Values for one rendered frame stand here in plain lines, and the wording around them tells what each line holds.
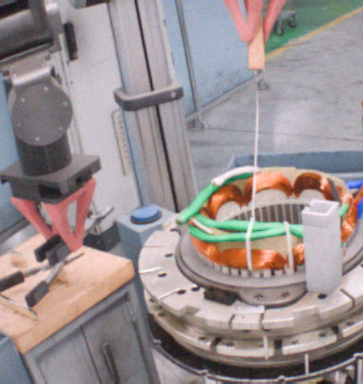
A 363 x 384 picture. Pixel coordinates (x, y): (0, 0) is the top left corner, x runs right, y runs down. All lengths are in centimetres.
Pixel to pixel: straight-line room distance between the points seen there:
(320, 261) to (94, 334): 33
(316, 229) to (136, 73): 59
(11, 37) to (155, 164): 59
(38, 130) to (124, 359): 41
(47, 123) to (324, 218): 26
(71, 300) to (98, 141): 230
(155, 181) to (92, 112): 185
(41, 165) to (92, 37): 235
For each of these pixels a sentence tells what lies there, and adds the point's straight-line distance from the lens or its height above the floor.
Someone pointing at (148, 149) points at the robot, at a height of 108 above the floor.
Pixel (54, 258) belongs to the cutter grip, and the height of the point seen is 115.
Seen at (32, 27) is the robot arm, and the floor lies 139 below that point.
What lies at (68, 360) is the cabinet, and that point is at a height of 99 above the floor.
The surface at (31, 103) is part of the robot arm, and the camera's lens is 56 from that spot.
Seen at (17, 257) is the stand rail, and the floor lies 108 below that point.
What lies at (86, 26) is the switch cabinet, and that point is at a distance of 296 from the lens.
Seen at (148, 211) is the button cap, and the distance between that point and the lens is 98.
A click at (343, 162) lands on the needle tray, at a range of 106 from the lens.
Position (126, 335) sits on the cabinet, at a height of 96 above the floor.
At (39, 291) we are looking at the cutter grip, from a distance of 74.
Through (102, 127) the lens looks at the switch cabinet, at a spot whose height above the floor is 59.
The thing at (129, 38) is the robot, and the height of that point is 128.
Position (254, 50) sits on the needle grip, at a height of 132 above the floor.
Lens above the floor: 145
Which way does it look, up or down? 23 degrees down
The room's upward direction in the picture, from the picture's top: 11 degrees counter-clockwise
